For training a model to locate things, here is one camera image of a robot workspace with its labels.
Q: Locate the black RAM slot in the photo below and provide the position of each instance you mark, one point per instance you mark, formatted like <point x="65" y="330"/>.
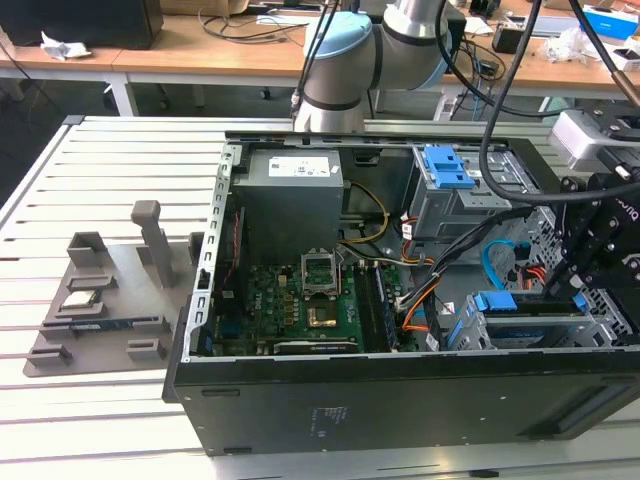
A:
<point x="367" y="310"/>

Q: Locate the small black box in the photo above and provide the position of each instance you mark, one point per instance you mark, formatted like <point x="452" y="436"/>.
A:
<point x="505" y="40"/>

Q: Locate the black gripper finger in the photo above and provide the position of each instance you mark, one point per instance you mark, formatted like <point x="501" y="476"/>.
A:
<point x="566" y="225"/>
<point x="590" y="260"/>

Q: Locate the grey optical drive cage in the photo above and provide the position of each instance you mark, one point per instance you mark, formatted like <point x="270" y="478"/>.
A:
<point x="450" y="210"/>

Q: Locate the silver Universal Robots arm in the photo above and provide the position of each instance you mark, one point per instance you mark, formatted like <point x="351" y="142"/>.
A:
<point x="340" y="65"/>

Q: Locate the large black box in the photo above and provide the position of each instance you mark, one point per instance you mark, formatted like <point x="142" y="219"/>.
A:
<point x="75" y="20"/>

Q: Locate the black graphics card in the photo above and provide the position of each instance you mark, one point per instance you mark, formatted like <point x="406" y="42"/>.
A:
<point x="310" y="347"/>

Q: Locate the blue plastic latch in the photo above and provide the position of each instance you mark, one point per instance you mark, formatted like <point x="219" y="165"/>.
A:
<point x="445" y="167"/>

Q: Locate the clear plastic bag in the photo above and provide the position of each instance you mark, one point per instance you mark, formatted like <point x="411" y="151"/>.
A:
<point x="565" y="47"/>

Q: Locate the green motherboard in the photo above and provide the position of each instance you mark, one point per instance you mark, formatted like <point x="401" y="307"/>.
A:
<point x="270" y="300"/>

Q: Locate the blue white carton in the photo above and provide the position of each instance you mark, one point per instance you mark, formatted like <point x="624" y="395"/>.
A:
<point x="620" y="22"/>

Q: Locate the silver CPU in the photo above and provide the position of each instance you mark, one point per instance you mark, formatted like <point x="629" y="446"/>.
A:
<point x="80" y="299"/>

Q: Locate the crumpled white paper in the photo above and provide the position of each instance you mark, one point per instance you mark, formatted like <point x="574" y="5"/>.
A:
<point x="65" y="47"/>

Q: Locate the white box with phone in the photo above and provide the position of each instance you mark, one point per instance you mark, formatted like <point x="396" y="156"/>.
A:
<point x="627" y="62"/>

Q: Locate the installed RAM stick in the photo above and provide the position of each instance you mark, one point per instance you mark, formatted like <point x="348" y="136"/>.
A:
<point x="387" y="310"/>

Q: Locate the hard disk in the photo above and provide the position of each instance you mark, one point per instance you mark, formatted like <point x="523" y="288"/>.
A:
<point x="495" y="301"/>

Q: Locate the black speaker box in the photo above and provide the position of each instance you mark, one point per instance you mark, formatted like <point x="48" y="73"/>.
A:
<point x="459" y="27"/>

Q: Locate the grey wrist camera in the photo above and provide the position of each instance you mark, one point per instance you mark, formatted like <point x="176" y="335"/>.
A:
<point x="575" y="135"/>

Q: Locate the blue RAM stick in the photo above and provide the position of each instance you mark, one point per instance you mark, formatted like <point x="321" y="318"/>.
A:
<point x="100" y="325"/>

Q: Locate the grey parts rack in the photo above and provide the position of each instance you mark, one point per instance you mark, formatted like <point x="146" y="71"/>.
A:
<point x="125" y="280"/>

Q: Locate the grey flat tray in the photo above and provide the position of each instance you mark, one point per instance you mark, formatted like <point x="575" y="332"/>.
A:
<point x="557" y="25"/>

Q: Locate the wooden desk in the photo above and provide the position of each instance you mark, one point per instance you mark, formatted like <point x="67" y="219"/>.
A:
<point x="165" y="60"/>

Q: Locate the metal disk bay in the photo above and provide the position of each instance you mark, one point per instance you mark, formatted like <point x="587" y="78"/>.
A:
<point x="602" y="332"/>

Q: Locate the grey power supply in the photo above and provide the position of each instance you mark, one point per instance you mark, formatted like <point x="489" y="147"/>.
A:
<point x="285" y="205"/>

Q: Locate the black PC case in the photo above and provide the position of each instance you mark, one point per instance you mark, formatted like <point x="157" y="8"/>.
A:
<point x="400" y="400"/>

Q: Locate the CPU socket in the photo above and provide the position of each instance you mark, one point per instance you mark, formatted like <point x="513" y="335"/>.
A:
<point x="322" y="315"/>

